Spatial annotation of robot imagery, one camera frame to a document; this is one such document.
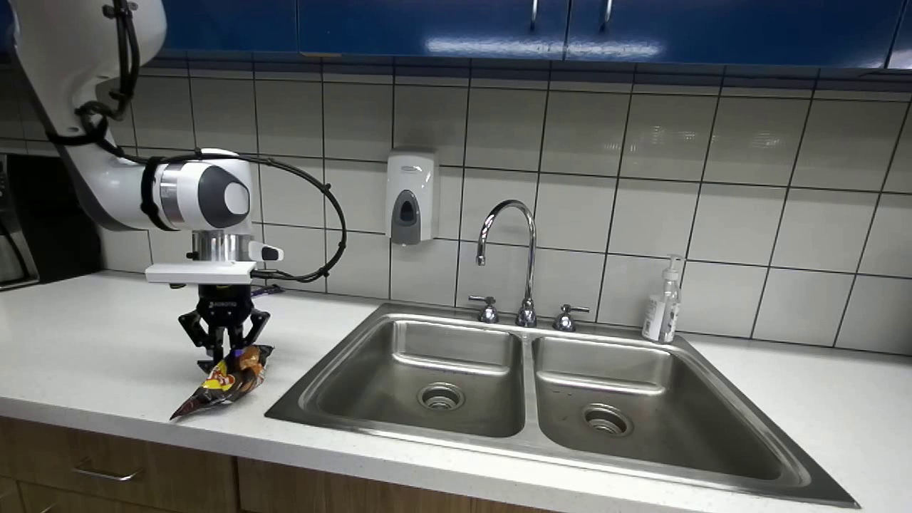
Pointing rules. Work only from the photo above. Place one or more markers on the stainless steel double sink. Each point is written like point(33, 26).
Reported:
point(541, 399)

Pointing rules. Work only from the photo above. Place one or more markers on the chrome gooseneck tap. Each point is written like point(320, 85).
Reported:
point(531, 249)

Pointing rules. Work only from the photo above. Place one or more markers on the blue wall cabinet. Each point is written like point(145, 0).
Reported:
point(712, 28)

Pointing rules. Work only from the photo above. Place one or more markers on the chrome tap lever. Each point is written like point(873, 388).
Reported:
point(488, 310)
point(566, 319)

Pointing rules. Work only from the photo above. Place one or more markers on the blue cabinet door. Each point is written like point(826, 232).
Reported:
point(748, 28)
point(427, 25)
point(228, 25)
point(903, 35)

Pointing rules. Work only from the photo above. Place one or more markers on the wooden drawer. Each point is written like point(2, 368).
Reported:
point(171, 470)
point(85, 500)

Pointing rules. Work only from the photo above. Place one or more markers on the white wall soap dispenser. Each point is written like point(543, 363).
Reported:
point(412, 196)

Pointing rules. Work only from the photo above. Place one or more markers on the black coffee maker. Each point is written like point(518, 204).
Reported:
point(43, 228)

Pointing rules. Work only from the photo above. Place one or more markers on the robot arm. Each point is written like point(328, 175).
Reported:
point(78, 64)

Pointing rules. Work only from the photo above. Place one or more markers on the bag of crisps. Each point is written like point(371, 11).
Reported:
point(224, 381)

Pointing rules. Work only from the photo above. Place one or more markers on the purple wrapper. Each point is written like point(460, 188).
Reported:
point(269, 290)

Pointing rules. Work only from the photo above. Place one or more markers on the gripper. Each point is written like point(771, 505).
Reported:
point(224, 306)

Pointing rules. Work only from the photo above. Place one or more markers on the clear pump bottle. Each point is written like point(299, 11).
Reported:
point(662, 310)

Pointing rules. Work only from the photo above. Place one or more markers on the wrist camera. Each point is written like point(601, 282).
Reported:
point(199, 272)

